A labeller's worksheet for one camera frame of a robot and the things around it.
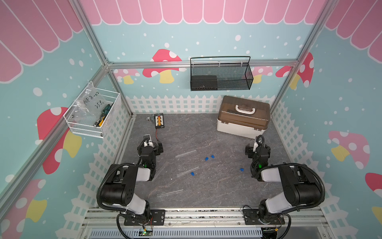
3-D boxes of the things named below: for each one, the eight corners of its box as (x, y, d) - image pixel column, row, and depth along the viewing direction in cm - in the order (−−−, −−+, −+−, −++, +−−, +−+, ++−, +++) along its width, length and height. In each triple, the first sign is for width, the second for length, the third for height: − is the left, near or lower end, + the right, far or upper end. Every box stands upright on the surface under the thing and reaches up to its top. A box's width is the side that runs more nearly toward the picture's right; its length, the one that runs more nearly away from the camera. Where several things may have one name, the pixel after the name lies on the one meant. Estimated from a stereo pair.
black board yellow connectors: (155, 129, 113) (154, 127, 112) (154, 115, 122) (154, 113, 120) (164, 127, 114) (164, 125, 112) (163, 114, 123) (162, 112, 121)
